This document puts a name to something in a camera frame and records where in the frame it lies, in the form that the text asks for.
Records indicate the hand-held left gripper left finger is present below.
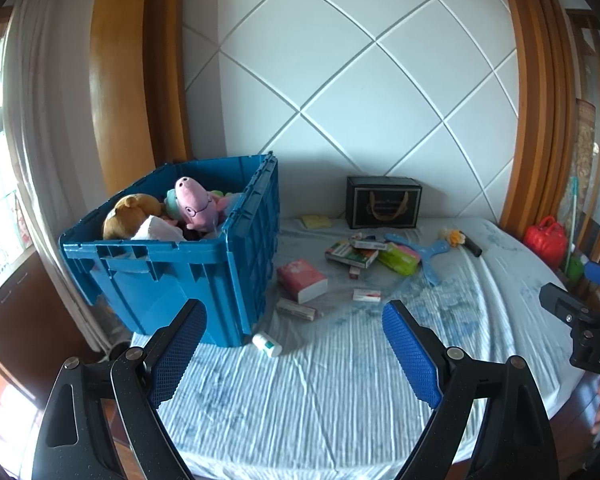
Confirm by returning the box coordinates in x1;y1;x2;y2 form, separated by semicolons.
31;298;208;480

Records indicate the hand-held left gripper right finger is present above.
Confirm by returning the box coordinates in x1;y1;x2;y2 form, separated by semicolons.
381;300;561;480

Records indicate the blue plastic crate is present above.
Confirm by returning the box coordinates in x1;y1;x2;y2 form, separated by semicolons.
59;152;281;348

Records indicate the white pill bottle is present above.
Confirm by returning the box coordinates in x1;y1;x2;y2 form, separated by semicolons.
251;332;282;359

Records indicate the green wet wipes pack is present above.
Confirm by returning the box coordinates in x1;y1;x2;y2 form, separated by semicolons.
377;242;423;276

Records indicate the orange and green box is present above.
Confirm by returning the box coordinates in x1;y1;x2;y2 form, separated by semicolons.
325;240;379;268

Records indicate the long pink-white medicine box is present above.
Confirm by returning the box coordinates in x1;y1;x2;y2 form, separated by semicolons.
276;297;319;321

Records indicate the pink tissue pack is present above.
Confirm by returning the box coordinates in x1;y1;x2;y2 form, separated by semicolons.
276;259;329;305

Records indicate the red bag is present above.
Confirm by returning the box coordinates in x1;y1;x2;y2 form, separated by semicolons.
523;216;568;271

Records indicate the teal mop stick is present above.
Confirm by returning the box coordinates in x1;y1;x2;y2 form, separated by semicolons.
562;177;581;271

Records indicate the light blue bed sheet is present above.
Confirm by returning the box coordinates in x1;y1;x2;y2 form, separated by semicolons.
130;215;588;466

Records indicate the blue boomerang toy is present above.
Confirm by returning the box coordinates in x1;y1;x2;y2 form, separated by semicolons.
384;231;453;287

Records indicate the white crumpled paper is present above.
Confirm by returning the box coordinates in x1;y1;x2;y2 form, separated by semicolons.
130;215;186;242

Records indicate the dark wooden cabinet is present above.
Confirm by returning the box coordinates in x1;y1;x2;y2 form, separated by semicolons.
0;247;101;401

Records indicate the brown teddy bear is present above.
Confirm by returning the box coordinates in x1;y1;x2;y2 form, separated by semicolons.
102;193;166;241

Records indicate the black gift box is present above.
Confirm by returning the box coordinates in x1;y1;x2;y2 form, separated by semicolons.
345;176;423;231

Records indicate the pink pig plush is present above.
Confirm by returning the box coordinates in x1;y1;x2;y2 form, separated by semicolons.
172;176;228;233

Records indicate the white curtain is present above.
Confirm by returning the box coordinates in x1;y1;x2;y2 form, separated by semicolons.
2;0;111;356

